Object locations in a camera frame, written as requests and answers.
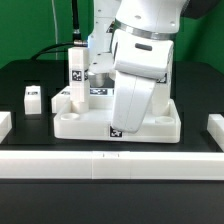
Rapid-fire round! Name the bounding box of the white barrier block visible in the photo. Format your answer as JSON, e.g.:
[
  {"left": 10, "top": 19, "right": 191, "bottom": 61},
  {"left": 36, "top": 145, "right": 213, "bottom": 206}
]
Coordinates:
[
  {"left": 207, "top": 114, "right": 224, "bottom": 152},
  {"left": 0, "top": 111, "right": 12, "bottom": 144}
]

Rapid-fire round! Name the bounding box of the marker tag sheet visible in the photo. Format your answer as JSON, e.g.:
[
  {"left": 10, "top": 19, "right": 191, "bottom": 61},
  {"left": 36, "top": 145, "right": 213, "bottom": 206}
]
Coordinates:
[{"left": 90, "top": 88, "right": 114, "bottom": 96}]

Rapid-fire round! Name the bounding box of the white desk top tray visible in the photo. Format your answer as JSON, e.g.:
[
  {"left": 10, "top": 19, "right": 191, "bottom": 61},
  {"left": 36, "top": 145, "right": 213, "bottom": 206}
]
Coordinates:
[{"left": 53, "top": 100, "right": 181, "bottom": 143}]

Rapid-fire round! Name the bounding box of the right white barrier block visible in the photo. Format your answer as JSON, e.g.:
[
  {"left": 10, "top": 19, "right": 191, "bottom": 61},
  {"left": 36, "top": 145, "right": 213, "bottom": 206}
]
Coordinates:
[{"left": 207, "top": 114, "right": 224, "bottom": 152}]

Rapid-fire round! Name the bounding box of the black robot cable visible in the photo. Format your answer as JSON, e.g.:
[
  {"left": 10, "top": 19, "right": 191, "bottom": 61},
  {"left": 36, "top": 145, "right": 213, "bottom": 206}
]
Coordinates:
[{"left": 30, "top": 0, "right": 88, "bottom": 61}]

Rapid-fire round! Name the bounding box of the left white barrier block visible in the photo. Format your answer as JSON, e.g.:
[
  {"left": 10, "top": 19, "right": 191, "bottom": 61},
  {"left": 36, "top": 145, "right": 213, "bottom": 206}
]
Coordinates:
[{"left": 0, "top": 111, "right": 12, "bottom": 144}]

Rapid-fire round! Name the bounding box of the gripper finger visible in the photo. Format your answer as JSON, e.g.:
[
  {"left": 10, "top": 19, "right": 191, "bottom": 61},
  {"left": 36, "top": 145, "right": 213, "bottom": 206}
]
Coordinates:
[
  {"left": 88, "top": 53, "right": 115, "bottom": 79},
  {"left": 111, "top": 71, "right": 156, "bottom": 133}
]

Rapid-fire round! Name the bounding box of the white front rail barrier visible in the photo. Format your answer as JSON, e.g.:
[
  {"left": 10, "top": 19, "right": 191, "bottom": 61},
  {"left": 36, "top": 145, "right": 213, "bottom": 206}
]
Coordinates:
[{"left": 0, "top": 151, "right": 224, "bottom": 180}]

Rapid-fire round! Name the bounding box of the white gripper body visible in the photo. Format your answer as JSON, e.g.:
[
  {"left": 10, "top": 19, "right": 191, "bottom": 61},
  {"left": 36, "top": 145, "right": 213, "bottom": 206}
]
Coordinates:
[{"left": 111, "top": 29, "right": 174, "bottom": 80}]

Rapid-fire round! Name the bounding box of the thin white cable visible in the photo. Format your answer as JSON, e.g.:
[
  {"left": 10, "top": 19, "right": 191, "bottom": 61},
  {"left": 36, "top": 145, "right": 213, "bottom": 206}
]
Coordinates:
[{"left": 50, "top": 0, "right": 59, "bottom": 61}]

